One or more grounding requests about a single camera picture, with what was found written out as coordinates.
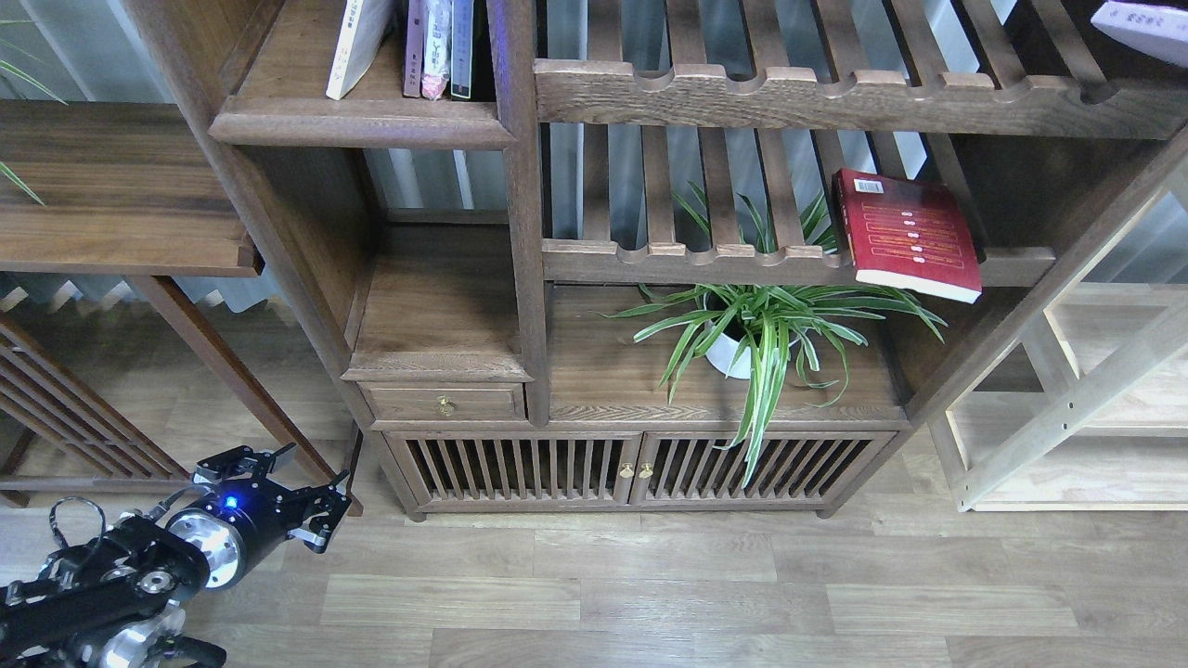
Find white plant pot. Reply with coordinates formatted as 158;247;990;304
704;300;800;384

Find red hardcover book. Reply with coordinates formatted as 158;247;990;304
834;168;982;303

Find light wooden shelf unit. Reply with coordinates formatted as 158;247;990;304
925;190;1188;513

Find slatted cabinet door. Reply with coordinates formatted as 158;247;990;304
628;430;895;512
383;431;642;513

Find left slatted cabinet door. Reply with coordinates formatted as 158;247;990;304
383;431;642;513

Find green plant leaves at left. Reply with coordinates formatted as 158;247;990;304
0;19;67;208

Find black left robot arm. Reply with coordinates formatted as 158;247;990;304
1;445;350;667

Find dark wooden bookshelf cabinet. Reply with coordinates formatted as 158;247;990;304
124;1;1184;519

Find brown spine upright book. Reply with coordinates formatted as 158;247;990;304
402;0;426;97

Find right slatted cabinet door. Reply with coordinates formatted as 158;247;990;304
628;430;895;512

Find green spider plant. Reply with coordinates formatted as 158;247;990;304
604;182;948;487

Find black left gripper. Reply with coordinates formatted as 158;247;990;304
166;443;352;590

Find dark wooden side table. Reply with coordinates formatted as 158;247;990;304
4;100;361;508

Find white paperback book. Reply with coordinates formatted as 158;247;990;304
1091;1;1187;67

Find white pink upright book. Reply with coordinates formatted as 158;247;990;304
421;0;453;100

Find yellow green cover book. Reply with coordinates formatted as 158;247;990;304
324;1;394;100

